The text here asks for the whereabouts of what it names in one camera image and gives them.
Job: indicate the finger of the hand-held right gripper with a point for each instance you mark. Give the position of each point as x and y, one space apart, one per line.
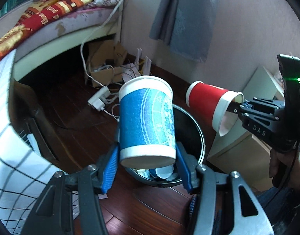
265 104
253 113

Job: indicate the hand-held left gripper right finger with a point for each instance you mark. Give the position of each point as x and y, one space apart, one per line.
183 170

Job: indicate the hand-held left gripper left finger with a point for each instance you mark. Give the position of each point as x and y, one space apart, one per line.
110 169

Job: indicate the crushed blue paper cup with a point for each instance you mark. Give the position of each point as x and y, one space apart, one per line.
162 171

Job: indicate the black round waste bin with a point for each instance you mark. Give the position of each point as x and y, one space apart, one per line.
191 137

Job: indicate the red paper cup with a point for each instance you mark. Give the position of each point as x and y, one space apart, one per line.
208 102

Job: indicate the blue patterned paper cup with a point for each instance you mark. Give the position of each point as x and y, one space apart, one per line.
145 122

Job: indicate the person's right hand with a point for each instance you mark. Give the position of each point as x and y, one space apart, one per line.
297 169

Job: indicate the papers on cabinet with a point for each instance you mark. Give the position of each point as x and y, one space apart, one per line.
280 78

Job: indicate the white low cabinet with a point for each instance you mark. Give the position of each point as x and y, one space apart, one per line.
240 159

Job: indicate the white power strip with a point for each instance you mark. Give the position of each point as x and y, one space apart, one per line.
99 99

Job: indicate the person's dark trouser leg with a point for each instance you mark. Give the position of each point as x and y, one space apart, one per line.
282 213

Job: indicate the white router with antennas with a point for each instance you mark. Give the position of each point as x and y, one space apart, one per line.
137 66

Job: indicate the cardboard box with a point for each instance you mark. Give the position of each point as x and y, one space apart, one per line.
103 61

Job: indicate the grey curtain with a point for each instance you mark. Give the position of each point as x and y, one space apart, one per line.
186 17

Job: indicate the purple mattress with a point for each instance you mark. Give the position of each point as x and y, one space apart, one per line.
86 18

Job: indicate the red patterned blanket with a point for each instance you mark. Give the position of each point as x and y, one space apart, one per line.
42 17

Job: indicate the white bed frame with headboard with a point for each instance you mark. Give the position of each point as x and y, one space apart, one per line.
66 44

